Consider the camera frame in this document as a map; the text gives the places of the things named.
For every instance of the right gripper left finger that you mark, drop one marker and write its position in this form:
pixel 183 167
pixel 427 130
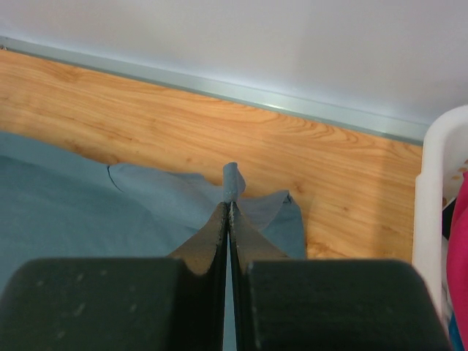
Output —
pixel 174 302

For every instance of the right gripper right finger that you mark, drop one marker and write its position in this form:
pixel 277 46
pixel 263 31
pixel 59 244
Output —
pixel 326 304

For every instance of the grey blue t shirt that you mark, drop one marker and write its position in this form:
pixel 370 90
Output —
pixel 55 203

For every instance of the blue garment in basket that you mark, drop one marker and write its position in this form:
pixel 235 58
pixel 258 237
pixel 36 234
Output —
pixel 454 335

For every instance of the magenta t shirt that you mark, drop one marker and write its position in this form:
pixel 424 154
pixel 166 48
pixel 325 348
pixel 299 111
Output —
pixel 457 255

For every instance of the white plastic laundry basket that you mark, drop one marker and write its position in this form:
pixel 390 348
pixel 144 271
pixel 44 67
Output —
pixel 444 159

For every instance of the rear aluminium table rail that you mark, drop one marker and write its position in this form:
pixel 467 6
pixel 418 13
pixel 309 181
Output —
pixel 372 123

